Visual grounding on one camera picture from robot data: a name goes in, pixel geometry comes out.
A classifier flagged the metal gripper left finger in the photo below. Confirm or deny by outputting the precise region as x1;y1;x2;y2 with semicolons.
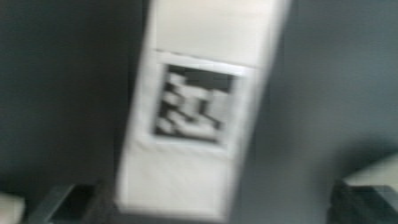
23;184;96;224

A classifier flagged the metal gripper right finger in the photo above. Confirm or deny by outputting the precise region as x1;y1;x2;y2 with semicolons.
327;181;398;224

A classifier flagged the white leg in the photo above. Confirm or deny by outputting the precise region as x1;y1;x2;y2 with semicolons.
116;0;292;223

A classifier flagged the white square tabletop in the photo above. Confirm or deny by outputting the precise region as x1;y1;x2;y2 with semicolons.
345;155;398;191

